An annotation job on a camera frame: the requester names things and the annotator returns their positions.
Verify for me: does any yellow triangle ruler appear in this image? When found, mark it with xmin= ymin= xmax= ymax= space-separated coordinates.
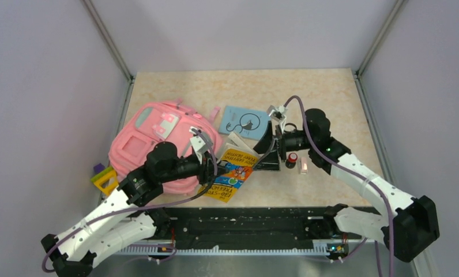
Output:
xmin=90 ymin=166 xmax=119 ymax=196

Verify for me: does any pink eraser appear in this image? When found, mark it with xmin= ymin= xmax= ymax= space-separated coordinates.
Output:
xmin=299 ymin=159 xmax=308 ymax=175

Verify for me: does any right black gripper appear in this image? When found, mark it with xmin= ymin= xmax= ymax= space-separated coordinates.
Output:
xmin=250 ymin=121 xmax=315 ymax=171

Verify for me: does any pink student backpack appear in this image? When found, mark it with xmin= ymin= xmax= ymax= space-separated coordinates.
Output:
xmin=108 ymin=101 xmax=225 ymax=204

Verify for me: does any light blue book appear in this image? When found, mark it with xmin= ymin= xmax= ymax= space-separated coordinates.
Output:
xmin=219 ymin=106 xmax=270 ymax=141

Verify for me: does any yellow storey treehouse book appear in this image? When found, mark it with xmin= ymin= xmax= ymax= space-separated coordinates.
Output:
xmin=204 ymin=132 xmax=260 ymax=203

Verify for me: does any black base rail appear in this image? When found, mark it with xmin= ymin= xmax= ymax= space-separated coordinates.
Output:
xmin=118 ymin=206 xmax=383 ymax=251

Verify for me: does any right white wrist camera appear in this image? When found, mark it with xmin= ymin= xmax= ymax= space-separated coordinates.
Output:
xmin=267 ymin=105 xmax=288 ymax=132

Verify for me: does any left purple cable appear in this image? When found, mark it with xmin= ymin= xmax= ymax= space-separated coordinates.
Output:
xmin=41 ymin=128 xmax=220 ymax=273

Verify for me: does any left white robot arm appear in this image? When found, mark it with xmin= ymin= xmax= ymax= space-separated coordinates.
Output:
xmin=41 ymin=137 xmax=220 ymax=276

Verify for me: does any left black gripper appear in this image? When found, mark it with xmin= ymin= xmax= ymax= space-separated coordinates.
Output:
xmin=160 ymin=150 xmax=230 ymax=185

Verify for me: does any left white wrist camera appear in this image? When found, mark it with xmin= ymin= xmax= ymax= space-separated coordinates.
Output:
xmin=189 ymin=126 xmax=214 ymax=164

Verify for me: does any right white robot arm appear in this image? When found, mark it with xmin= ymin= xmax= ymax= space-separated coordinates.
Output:
xmin=254 ymin=106 xmax=440 ymax=262

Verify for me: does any purple block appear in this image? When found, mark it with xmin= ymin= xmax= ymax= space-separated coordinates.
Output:
xmin=93 ymin=163 xmax=106 ymax=175

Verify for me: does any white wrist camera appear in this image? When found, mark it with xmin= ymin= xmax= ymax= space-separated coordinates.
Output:
xmin=267 ymin=105 xmax=288 ymax=132
xmin=189 ymin=126 xmax=214 ymax=164

